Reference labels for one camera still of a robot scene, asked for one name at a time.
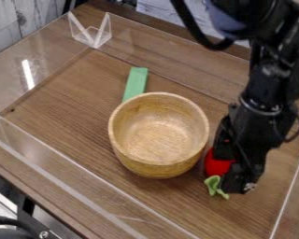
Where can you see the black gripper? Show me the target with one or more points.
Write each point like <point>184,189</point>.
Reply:
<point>247,134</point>

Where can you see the red plush fruit green stem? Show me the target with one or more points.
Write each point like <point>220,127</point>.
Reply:
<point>215,169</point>

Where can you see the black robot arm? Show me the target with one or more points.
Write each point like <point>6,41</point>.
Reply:
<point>268,24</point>

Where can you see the wooden bowl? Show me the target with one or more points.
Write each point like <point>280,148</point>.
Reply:
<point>157,132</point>

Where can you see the green rectangular block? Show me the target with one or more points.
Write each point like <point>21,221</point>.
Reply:
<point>136,82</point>

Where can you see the clear acrylic tray walls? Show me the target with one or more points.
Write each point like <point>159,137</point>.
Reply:
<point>60,88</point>

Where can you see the black metal table bracket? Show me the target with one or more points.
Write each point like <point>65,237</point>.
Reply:
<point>42,224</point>

